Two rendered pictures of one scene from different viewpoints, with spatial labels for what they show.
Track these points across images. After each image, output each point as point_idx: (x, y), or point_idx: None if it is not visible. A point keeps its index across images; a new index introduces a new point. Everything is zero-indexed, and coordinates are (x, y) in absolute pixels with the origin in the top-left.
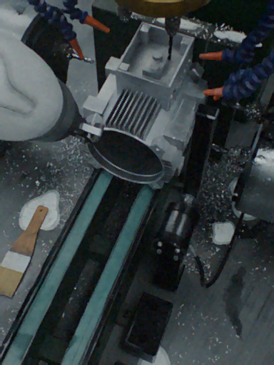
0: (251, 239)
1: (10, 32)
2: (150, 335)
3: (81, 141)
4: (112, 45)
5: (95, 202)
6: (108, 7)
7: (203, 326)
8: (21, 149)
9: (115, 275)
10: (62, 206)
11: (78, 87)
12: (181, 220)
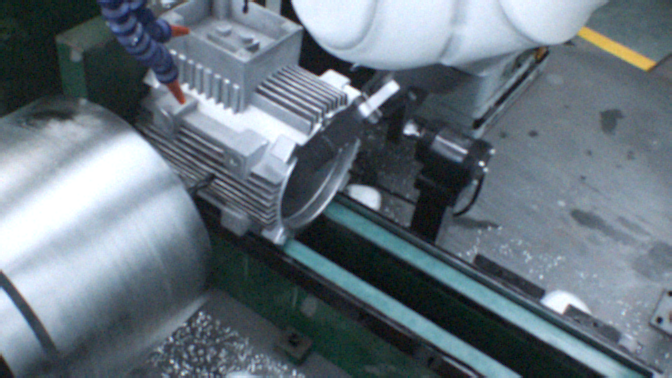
0: (379, 176)
1: (109, 139)
2: (520, 286)
3: (363, 137)
4: (119, 102)
5: (333, 270)
6: (102, 36)
7: (485, 254)
8: None
9: (461, 274)
10: (263, 371)
11: None
12: (455, 131)
